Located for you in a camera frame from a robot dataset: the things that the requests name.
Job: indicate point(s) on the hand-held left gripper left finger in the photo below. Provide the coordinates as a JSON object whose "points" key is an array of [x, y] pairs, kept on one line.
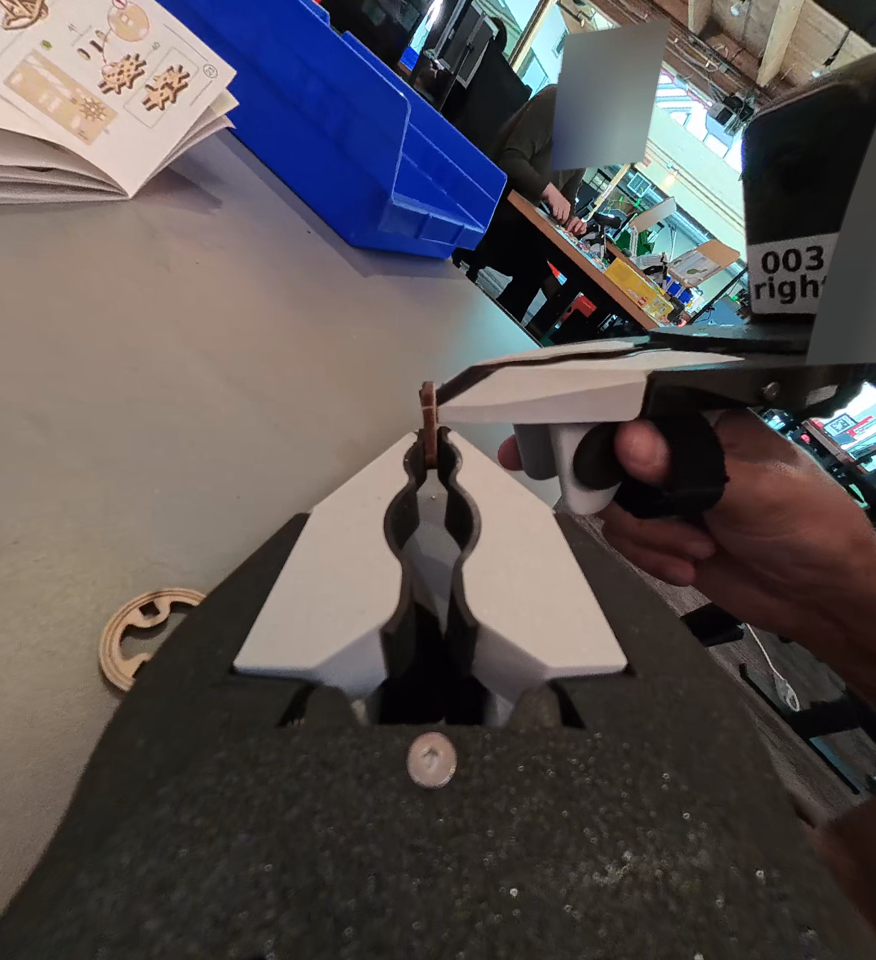
{"points": [[325, 592]]}

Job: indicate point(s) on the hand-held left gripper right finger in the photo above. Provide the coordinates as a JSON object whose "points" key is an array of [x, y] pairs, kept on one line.
{"points": [[543, 600]]}

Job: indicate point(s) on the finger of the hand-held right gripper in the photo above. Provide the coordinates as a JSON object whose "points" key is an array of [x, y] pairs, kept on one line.
{"points": [[558, 394], [558, 354]]}

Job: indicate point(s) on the small wooden model part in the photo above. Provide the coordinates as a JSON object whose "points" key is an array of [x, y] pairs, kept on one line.
{"points": [[430, 427]]}

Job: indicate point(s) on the person's right hand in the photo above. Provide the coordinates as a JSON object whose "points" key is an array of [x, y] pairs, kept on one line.
{"points": [[783, 525]]}

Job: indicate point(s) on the wooden worktable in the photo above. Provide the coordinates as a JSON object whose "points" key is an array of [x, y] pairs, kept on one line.
{"points": [[580, 255]]}

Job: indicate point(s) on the yellow box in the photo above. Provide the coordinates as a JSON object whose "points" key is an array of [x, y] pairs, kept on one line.
{"points": [[633, 285]]}

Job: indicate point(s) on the large blue plastic bin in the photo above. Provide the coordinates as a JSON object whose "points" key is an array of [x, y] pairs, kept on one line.
{"points": [[318, 112]]}

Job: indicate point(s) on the person's brown shirt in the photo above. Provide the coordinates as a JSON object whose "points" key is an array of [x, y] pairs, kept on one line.
{"points": [[873, 885]]}

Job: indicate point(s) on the white instruction booklet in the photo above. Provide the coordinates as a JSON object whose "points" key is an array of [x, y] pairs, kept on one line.
{"points": [[70, 90]]}

